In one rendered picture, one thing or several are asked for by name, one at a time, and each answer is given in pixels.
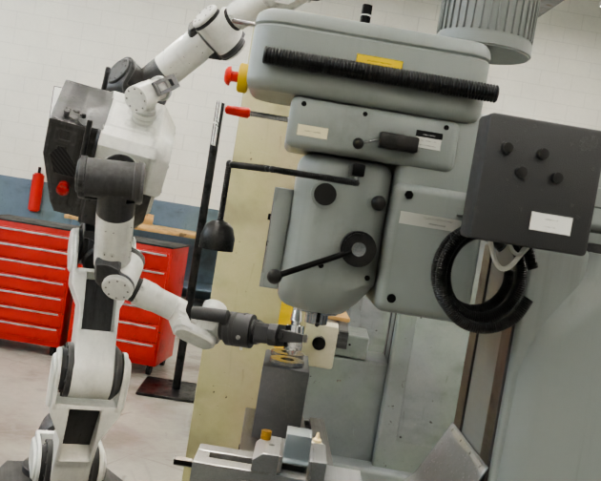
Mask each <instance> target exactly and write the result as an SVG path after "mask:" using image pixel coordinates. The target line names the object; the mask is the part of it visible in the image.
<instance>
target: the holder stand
mask: <svg viewBox="0 0 601 481"><path fill-rule="evenodd" d="M308 379H309V362H308V356H306V355H304V354H303V353H302V352H298V354H297V355H288V354H287V352H286V349H283V348H280V347H276V348H272V349H271V350H270V349H266V351H265V356H264V360H263V366H262V370H261V377H260V383H259V394H258V400H257V405H256V412H255V418H254V424H253V429H252V437H255V438H260V435H261V430H262V429H270V430H272V435H271V436H276V437H281V438H284V439H285V438H286V432H287V426H292V427H298V428H300V427H301V420H302V415H303V408H304V402H305V396H306V390H307V385H308Z"/></svg>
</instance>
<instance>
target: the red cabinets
mask: <svg viewBox="0 0 601 481"><path fill-rule="evenodd" d="M79 227H80V226H78V225H72V224H66V223H60V222H54V221H48V220H38V219H32V218H25V217H19V216H14V215H0V339H5V340H11V341H16V342H22V343H28V344H34V345H45V346H50V347H51V348H50V355H51V356H52V355H53V353H55V352H56V348H57V347H60V346H62V345H63V346H65V345H66V342H71V341H72V334H73V318H74V310H75V303H74V301H73V296H72V293H71V290H70V288H69V285H68V283H69V276H70V272H69V270H68V243H69V236H70V233H71V230H72V229H73V228H79ZM133 237H135V249H137V250H139V251H140V252H141V253H142V254H143V256H144V258H145V264H144V266H143V270H142V272H141V275H140V277H139V278H141V279H143V278H144V279H147V280H149V281H151V282H154V283H156V284H157V285H158V286H160V287H161V288H163V289H164V290H166V291H169V292H171V293H173V294H175V295H177V296H179V297H180V298H181V295H182V288H183V283H184V276H185V270H186V264H187V258H188V252H189V246H190V245H188V244H183V243H177V242H171V241H165V240H155V239H150V238H144V237H139V236H133ZM175 336H176V335H174V333H173V330H172V328H171V326H170V323H169V320H167V319H165V318H163V317H161V316H159V315H157V314H155V313H153V312H151V311H148V310H144V309H142V308H140V307H138V306H136V305H134V304H131V302H130V301H127V300H125V301H124V303H123V305H121V307H120V309H119V317H118V326H117V334H116V344H115V345H116V346H117V347H118V348H119V349H120V350H121V352H127V353H128V355H129V359H130V361H131V363H135V364H140V365H145V366H146V370H145V373H146V374H148V375H151V373H152V369H153V366H157V365H161V366H164V364H165V361H166V359H168V358H169V357H171V356H172V355H173V349H174V343H175Z"/></svg>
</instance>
